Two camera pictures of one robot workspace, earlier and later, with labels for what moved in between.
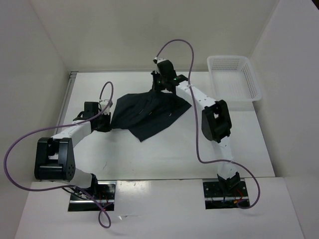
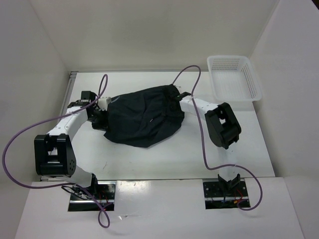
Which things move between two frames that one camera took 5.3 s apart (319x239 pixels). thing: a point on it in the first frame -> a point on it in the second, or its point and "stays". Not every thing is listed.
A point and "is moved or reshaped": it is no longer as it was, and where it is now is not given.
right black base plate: [217, 197] stays
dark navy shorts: [142, 114] is moved or reshaped
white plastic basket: [233, 78] stays
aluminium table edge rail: [72, 76] stays
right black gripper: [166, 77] -> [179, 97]
